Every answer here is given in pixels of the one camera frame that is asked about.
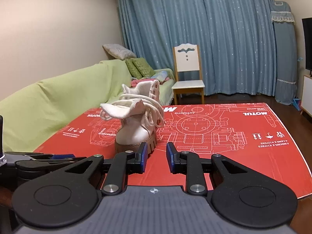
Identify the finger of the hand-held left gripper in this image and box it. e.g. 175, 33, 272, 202
16, 152, 86, 179

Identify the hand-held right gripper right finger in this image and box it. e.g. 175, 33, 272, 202
166, 142, 248, 196

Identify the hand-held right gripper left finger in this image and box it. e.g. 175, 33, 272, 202
65, 142, 148, 196

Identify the white platform shoe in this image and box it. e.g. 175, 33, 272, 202
100, 80, 166, 155

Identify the white shoelace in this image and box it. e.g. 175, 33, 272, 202
100, 91, 166, 128

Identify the green covered sofa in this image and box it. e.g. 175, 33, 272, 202
0, 60, 176, 153

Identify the red printed cardboard sheet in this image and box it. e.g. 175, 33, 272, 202
33, 102, 312, 199

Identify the pink folded cloth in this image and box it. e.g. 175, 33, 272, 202
130, 78, 153, 88

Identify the pastel folded blanket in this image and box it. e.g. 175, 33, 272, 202
152, 72, 171, 82

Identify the green patterned pillow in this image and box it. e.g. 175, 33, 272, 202
125, 58, 144, 80
133, 57, 156, 77

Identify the white wooden chair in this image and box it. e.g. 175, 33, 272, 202
172, 43, 205, 105

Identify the grey pillow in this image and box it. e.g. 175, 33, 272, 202
102, 44, 136, 60

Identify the blue curtain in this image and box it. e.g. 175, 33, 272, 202
114, 0, 277, 97

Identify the white television cabinet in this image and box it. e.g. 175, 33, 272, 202
300, 74, 312, 115

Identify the blue covered standing air conditioner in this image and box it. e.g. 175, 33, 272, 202
271, 0, 299, 103

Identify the black television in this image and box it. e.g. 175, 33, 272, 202
302, 17, 312, 71

